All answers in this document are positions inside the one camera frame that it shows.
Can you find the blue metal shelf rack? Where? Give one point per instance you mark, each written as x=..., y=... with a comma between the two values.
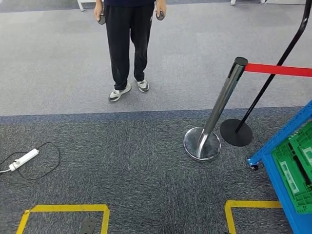
x=280, y=181

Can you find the chrome stanchion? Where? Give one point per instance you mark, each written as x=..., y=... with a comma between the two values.
x=219, y=103

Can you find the person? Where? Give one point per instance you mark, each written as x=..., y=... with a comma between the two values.
x=122, y=38

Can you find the black hand controller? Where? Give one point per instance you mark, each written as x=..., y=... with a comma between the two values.
x=160, y=15
x=102, y=20

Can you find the black stanchion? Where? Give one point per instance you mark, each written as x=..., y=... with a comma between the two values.
x=236, y=132

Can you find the yellow floor tape square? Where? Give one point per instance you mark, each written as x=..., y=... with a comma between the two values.
x=243, y=204

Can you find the red barrier belt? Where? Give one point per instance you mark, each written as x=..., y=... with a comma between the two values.
x=280, y=70

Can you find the white power strip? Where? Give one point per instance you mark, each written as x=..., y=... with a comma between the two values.
x=24, y=159

